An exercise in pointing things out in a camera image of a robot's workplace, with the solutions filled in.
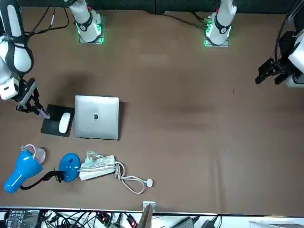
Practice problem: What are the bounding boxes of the black mouse pad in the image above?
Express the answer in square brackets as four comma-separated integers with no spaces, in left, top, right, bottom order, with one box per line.
[40,104,76,139]

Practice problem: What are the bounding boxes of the aluminium post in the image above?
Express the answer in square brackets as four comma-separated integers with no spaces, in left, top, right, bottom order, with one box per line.
[139,201,156,228]

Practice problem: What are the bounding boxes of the small board with red light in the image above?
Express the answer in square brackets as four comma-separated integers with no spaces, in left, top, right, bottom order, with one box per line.
[96,210,113,224]

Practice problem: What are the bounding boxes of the white cable with plug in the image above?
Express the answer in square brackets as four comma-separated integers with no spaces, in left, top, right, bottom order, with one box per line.
[114,161,155,194]

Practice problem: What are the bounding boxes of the white power strip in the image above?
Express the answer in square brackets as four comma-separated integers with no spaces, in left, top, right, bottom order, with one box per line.
[78,154,117,181]

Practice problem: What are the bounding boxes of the large black power adapter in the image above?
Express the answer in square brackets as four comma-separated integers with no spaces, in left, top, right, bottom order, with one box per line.
[166,215,200,228]

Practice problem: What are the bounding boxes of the blue desk lamp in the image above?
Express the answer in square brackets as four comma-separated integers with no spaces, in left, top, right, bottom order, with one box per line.
[3,144,81,194]

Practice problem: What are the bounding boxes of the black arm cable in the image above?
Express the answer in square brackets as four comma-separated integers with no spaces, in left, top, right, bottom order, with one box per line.
[30,6,70,33]

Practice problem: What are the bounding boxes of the white charger adapter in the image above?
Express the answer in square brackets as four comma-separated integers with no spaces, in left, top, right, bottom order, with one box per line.
[85,151,96,167]

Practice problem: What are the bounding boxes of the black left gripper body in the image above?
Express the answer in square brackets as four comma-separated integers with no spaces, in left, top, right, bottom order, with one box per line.
[275,30,297,76]

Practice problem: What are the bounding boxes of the grey laptop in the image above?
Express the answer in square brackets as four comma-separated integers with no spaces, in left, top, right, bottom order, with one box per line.
[74,95,120,141]

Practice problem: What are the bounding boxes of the white computer mouse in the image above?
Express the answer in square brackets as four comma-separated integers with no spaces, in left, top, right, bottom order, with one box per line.
[58,113,71,134]

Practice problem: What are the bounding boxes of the pink cup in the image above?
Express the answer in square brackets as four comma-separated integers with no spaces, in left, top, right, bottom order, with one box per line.
[22,144,47,165]

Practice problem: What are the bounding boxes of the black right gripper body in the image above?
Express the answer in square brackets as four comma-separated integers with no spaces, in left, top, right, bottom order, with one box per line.
[20,88,38,109]

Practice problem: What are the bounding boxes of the black cable with white tag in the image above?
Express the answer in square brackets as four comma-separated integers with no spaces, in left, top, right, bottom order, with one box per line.
[22,4,57,38]

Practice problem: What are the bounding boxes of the small black power adapter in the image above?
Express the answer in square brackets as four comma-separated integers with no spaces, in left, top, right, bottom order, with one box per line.
[202,218,223,228]

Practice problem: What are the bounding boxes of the black labelled power adapter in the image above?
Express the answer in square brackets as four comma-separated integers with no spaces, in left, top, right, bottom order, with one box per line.
[4,208,41,228]

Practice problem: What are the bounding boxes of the black base cable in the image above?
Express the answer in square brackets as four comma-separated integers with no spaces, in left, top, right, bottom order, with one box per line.
[163,11,208,29]

